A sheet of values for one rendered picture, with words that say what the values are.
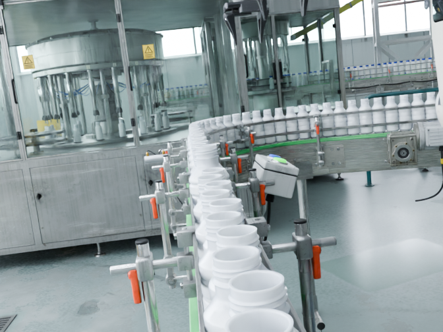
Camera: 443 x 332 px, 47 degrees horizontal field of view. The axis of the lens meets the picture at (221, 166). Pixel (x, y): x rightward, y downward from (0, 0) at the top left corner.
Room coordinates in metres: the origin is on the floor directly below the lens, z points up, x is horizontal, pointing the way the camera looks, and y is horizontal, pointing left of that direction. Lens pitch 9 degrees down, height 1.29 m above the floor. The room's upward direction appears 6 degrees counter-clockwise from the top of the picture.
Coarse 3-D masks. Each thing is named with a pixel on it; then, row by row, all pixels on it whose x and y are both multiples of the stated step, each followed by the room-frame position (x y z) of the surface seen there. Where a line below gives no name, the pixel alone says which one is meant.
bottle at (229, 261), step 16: (224, 256) 0.38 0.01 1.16; (240, 256) 0.38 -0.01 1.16; (256, 256) 0.36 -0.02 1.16; (224, 272) 0.35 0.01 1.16; (240, 272) 0.35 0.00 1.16; (224, 288) 0.35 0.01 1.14; (208, 304) 0.38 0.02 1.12; (224, 304) 0.35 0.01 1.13; (208, 320) 0.35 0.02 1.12; (224, 320) 0.34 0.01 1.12
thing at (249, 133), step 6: (318, 114) 2.44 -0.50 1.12; (240, 126) 2.33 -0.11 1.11; (318, 126) 2.38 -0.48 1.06; (240, 132) 2.33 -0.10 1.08; (246, 132) 2.29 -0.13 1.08; (252, 132) 2.28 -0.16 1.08; (318, 132) 2.38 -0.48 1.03; (252, 138) 2.29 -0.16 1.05; (318, 138) 2.39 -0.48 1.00; (318, 144) 2.39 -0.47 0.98; (252, 150) 2.30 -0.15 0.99; (318, 150) 2.39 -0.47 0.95; (252, 156) 2.30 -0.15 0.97; (318, 156) 2.39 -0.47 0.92; (324, 156) 2.44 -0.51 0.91; (252, 162) 2.29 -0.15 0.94; (318, 162) 2.40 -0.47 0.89; (324, 162) 2.39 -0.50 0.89
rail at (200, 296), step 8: (232, 192) 0.84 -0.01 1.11; (192, 208) 0.75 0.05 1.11; (192, 216) 0.70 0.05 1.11; (192, 224) 0.66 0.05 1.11; (264, 256) 0.50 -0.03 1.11; (264, 264) 0.50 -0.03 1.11; (200, 288) 0.44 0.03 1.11; (200, 296) 0.41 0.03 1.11; (200, 304) 0.40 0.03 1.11; (200, 312) 0.38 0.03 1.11; (296, 312) 0.37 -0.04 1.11; (200, 320) 0.37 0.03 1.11; (296, 320) 0.35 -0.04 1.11; (200, 328) 0.36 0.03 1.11; (296, 328) 0.35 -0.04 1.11; (304, 328) 0.34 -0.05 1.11
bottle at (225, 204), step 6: (228, 198) 0.56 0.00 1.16; (234, 198) 0.56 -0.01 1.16; (210, 204) 0.54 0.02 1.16; (216, 204) 0.56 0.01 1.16; (222, 204) 0.56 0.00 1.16; (228, 204) 0.56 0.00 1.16; (234, 204) 0.53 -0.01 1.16; (240, 204) 0.54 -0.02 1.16; (210, 210) 0.54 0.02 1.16; (216, 210) 0.53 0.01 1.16; (222, 210) 0.53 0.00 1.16; (228, 210) 0.53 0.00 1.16; (234, 210) 0.53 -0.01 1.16; (240, 210) 0.54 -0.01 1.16; (204, 246) 0.54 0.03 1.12; (204, 252) 0.54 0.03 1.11
